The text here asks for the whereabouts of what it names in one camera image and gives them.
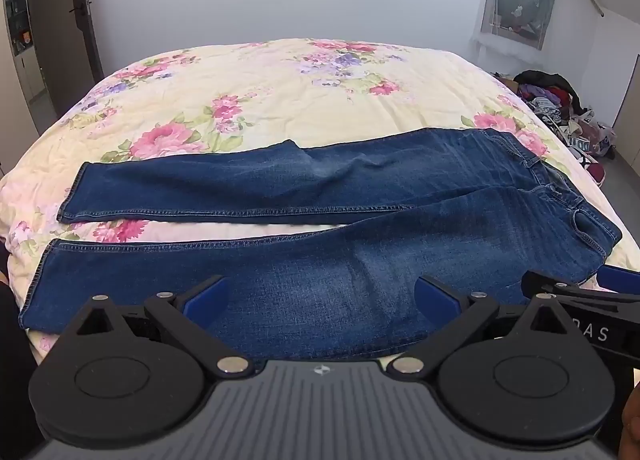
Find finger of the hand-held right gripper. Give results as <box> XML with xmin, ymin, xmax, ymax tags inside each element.
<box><xmin>597</xmin><ymin>265</ymin><xmax>640</xmax><ymax>291</ymax></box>
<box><xmin>521</xmin><ymin>270</ymin><xmax>640</xmax><ymax>301</ymax></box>

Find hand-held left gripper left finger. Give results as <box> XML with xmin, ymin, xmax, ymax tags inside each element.
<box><xmin>64</xmin><ymin>275</ymin><xmax>254</xmax><ymax>376</ymax></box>

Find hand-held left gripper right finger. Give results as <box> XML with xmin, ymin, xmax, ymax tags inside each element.
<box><xmin>386</xmin><ymin>275</ymin><xmax>597</xmax><ymax>376</ymax></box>

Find blue denim pants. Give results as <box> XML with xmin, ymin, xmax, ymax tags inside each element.
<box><xmin>18</xmin><ymin>128</ymin><xmax>623</xmax><ymax>360</ymax></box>

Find person's right forearm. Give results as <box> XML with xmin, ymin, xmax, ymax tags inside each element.
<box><xmin>619</xmin><ymin>382</ymin><xmax>640</xmax><ymax>460</ymax></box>

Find pile of clothes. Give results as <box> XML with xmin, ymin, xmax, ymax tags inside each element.
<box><xmin>492</xmin><ymin>70</ymin><xmax>617</xmax><ymax>187</ymax></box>

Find grey-brown wardrobe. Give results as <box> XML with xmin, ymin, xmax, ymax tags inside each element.
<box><xmin>615</xmin><ymin>54</ymin><xmax>640</xmax><ymax>141</ymax></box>

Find floral bed cover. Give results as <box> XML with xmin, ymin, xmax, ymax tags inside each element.
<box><xmin>0</xmin><ymin>38</ymin><xmax>640</xmax><ymax>366</ymax></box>

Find dark brown door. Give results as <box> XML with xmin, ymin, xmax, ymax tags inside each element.
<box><xmin>26</xmin><ymin>0</ymin><xmax>106</xmax><ymax>113</ymax></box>

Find shelf cabinet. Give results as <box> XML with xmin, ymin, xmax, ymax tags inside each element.
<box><xmin>0</xmin><ymin>0</ymin><xmax>34</xmax><ymax>58</ymax></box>

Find door handle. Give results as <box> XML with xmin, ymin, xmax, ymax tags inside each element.
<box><xmin>69</xmin><ymin>0</ymin><xmax>93</xmax><ymax>31</ymax></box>

